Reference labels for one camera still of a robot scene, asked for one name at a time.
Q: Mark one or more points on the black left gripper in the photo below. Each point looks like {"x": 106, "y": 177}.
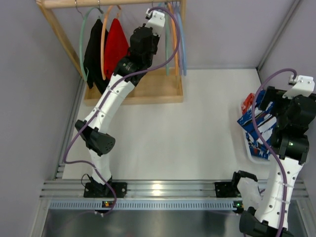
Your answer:
{"x": 150, "y": 41}

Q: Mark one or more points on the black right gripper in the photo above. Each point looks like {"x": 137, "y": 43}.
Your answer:
{"x": 273, "y": 96}

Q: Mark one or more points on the blue white patterned trousers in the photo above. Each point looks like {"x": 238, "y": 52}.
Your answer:
{"x": 259, "y": 130}

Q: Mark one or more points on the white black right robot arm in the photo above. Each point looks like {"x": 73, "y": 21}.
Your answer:
{"x": 265, "y": 214}

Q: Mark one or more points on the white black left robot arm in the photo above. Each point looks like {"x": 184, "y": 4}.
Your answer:
{"x": 127, "y": 74}

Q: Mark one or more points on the empty green hanger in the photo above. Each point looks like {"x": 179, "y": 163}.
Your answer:
{"x": 168, "y": 37}

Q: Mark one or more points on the empty orange hanger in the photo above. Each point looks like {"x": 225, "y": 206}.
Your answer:
{"x": 174, "y": 36}

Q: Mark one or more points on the red trousers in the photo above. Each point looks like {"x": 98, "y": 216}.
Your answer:
{"x": 116, "y": 48}

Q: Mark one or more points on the orange hanger with red trousers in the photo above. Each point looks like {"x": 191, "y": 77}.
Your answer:
{"x": 106, "y": 16}

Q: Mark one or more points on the green hanger with black trousers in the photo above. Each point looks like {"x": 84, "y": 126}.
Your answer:
{"x": 81, "y": 38}

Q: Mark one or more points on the black trousers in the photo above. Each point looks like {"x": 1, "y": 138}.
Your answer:
{"x": 92, "y": 59}

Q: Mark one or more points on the orange white patterned garment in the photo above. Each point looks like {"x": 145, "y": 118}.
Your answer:
{"x": 247, "y": 103}

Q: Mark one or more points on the wooden clothes rack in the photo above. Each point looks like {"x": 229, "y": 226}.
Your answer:
{"x": 156, "y": 87}

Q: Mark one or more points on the white plastic basket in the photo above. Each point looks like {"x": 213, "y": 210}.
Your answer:
{"x": 256, "y": 159}

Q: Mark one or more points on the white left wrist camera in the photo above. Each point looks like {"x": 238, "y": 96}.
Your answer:
{"x": 156, "y": 21}

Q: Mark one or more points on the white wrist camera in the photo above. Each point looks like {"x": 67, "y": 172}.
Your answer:
{"x": 156, "y": 21}
{"x": 301, "y": 85}

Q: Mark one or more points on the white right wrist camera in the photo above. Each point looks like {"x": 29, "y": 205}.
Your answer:
{"x": 301, "y": 85}

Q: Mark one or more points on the aluminium mounting rail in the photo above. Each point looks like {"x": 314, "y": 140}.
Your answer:
{"x": 137, "y": 189}

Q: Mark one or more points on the grey slotted cable duct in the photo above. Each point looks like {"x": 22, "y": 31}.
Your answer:
{"x": 146, "y": 205}

